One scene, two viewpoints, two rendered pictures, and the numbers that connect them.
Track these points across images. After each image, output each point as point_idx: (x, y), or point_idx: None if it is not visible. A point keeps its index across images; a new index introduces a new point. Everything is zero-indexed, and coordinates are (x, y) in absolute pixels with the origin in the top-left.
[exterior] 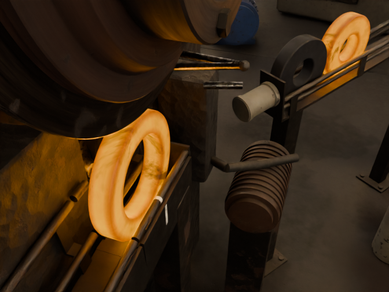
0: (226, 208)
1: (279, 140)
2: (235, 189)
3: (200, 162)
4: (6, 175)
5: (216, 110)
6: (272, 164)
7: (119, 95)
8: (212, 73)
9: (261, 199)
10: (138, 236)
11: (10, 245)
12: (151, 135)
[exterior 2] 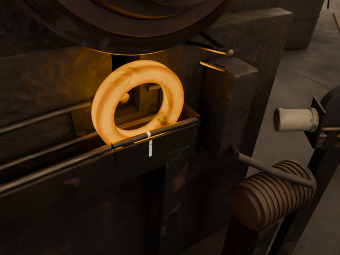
0: (231, 193)
1: (313, 168)
2: (243, 180)
3: (217, 140)
4: (44, 56)
5: (247, 107)
6: (284, 177)
7: (92, 18)
8: (248, 72)
9: (256, 197)
10: (114, 144)
11: (36, 100)
12: (164, 89)
